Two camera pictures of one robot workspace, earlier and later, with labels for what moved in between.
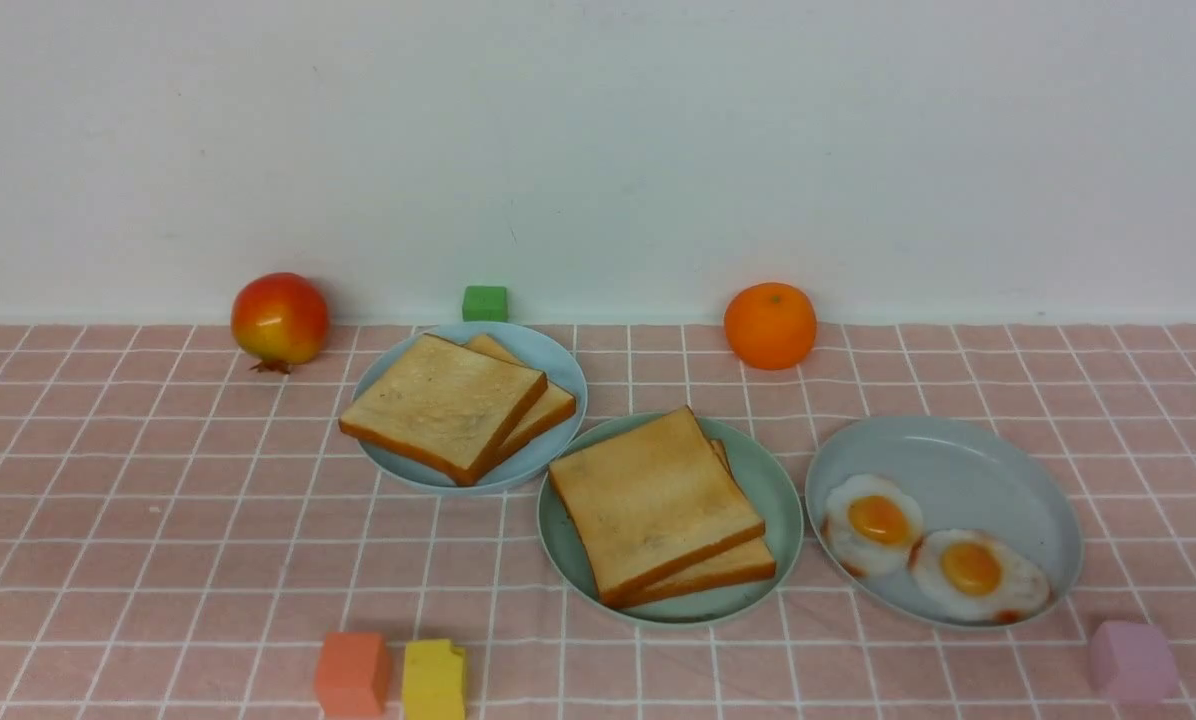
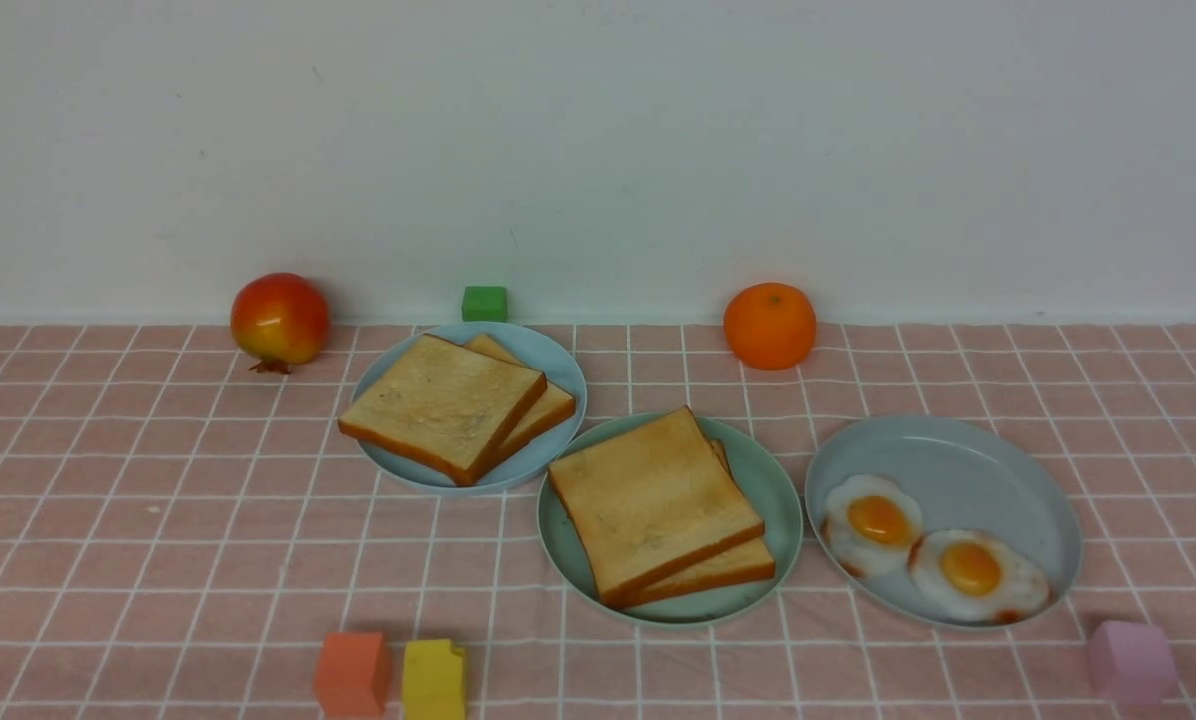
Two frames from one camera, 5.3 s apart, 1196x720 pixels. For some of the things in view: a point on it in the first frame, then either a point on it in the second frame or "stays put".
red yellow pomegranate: x=278 y=319 stays put
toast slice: x=758 y=562 to x=651 y=501
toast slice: x=652 y=498 stays put
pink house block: x=1134 y=661 stays put
